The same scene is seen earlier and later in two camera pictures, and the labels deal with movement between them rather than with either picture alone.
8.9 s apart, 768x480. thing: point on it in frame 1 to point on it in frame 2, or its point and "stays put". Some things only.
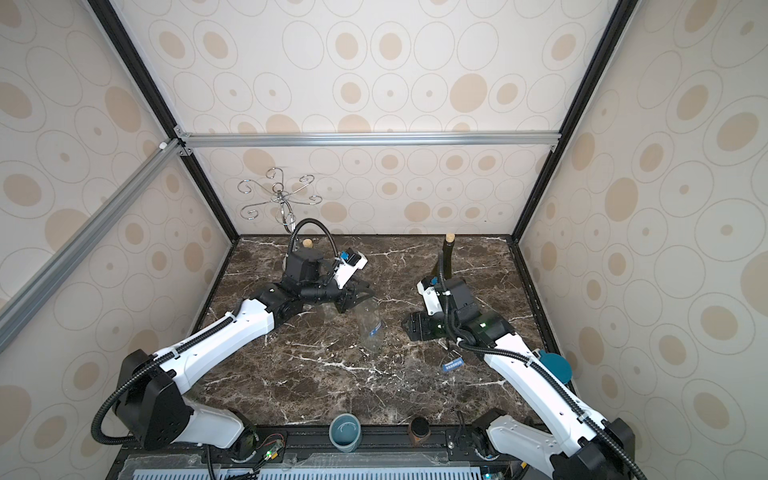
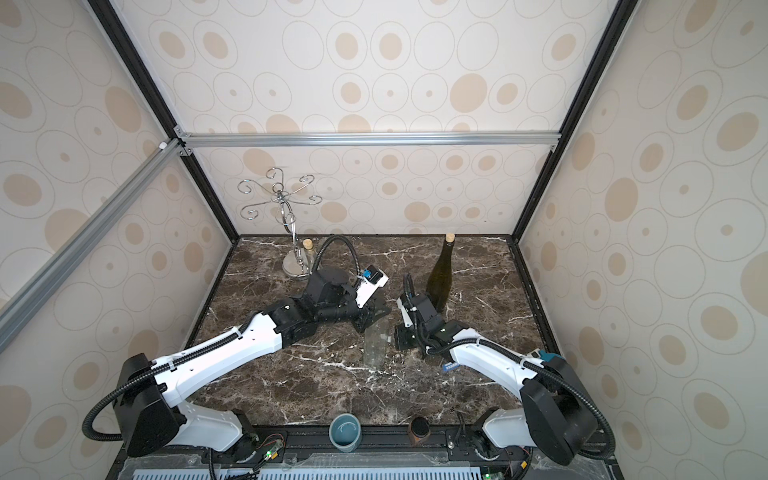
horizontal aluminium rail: x=302 y=139 stays put
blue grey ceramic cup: x=344 y=432 stays put
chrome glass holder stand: x=280 y=194 stays put
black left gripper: x=349 y=294 to x=369 y=315
